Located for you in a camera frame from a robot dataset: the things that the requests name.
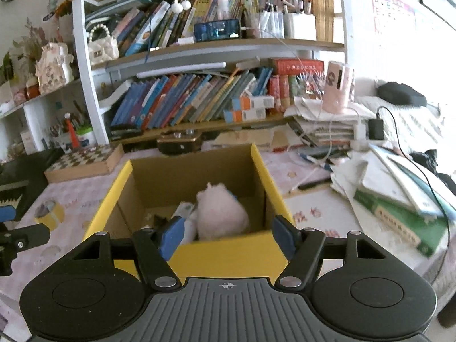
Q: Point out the dark brown small radio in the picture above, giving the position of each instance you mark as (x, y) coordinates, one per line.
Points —
(180, 142)

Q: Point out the wooden chess board box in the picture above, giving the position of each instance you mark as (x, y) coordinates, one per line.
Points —
(88, 163)

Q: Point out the white quilted handbag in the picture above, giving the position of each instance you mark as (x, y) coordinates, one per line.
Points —
(103, 49)

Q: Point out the black Yamaha keyboard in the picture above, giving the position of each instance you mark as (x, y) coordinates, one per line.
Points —
(23, 179)

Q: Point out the white spray bottle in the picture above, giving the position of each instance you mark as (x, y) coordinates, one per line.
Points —
(187, 211)

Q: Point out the yellow tape roll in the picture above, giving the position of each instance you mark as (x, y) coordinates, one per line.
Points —
(50, 213)

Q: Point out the white bookshelf unit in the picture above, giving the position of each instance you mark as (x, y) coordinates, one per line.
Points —
(115, 71)

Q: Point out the pink checkered tablecloth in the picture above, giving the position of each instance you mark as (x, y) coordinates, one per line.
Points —
(319, 208)

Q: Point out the yellow cardboard box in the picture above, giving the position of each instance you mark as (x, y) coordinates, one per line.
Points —
(233, 182)

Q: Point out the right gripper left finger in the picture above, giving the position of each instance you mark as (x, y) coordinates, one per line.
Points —
(154, 248)

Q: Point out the pink phone stand box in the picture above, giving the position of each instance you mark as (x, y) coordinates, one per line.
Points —
(338, 85)

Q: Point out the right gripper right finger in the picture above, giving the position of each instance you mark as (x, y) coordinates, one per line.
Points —
(302, 248)

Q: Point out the pink plush pig toy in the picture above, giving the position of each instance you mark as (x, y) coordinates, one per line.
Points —
(219, 214)

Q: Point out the green book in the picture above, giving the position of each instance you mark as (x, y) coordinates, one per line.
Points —
(425, 235)

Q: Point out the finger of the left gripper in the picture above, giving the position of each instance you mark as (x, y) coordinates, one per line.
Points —
(7, 213)
(19, 240)

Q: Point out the row of leaning books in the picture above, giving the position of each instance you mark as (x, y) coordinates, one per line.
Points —
(193, 98)

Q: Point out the green lid white jar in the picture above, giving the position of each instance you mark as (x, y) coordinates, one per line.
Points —
(86, 137)

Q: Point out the black power adapter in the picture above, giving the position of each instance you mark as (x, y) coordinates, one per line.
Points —
(376, 129)

